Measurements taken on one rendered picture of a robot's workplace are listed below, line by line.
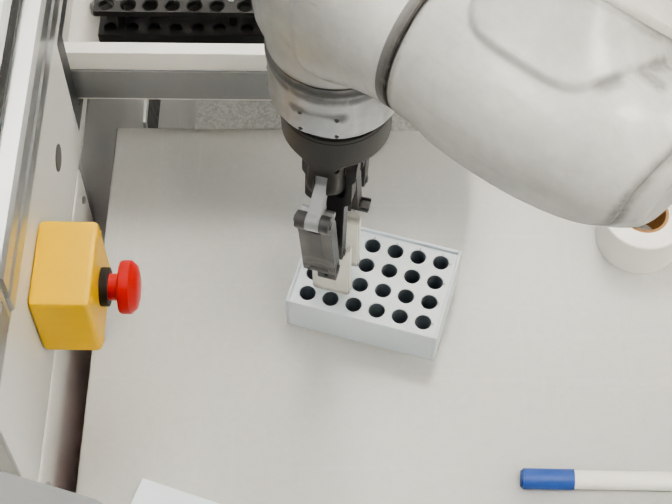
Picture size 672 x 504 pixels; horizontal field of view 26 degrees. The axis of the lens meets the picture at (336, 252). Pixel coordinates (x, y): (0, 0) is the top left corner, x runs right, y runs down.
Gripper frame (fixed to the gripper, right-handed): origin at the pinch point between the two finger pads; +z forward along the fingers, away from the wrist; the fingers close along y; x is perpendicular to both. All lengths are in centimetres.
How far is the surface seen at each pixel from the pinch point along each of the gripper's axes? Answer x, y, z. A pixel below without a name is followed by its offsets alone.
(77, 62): -24.2, -8.7, -4.5
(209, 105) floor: -40, -69, 84
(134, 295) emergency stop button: -12.2, 10.5, -4.9
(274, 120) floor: -30, -69, 84
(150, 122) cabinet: -30, -31, 35
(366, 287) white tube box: 2.4, -0.4, 5.2
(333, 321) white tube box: 0.7, 3.3, 5.2
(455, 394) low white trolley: 11.4, 5.7, 7.6
